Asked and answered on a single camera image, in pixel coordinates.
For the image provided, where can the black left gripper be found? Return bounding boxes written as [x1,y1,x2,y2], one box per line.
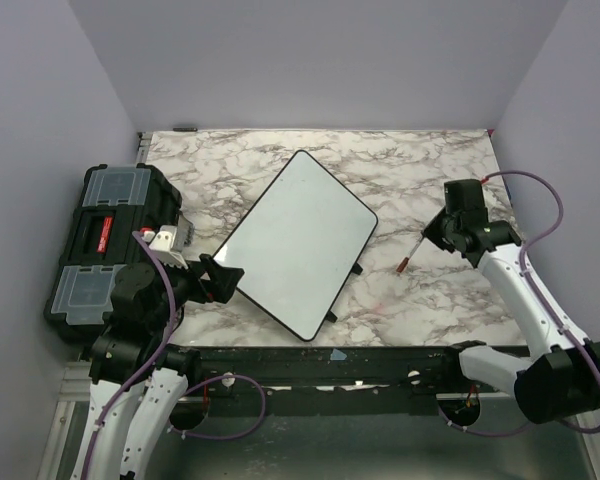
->
[148,251,245,330]

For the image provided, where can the red capped whiteboard marker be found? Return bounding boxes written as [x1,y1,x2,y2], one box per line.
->
[396,237,424,273]

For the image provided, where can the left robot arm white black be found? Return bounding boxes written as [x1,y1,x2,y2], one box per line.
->
[72,254,244,479]

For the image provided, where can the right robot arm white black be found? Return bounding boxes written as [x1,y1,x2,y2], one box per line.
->
[422,179,600,424]

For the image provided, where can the black plastic toolbox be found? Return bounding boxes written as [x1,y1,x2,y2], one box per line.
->
[43,164,182,344]

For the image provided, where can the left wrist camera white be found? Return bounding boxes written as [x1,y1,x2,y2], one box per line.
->
[140,225,194,269]

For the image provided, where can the white whiteboard black frame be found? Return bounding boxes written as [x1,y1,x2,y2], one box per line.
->
[213,150,379,342]

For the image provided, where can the black front mounting rail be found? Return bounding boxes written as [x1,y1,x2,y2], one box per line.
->
[171,347,473,427]

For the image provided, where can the aluminium frame rail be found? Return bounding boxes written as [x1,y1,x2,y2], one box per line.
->
[37,362,91,479]

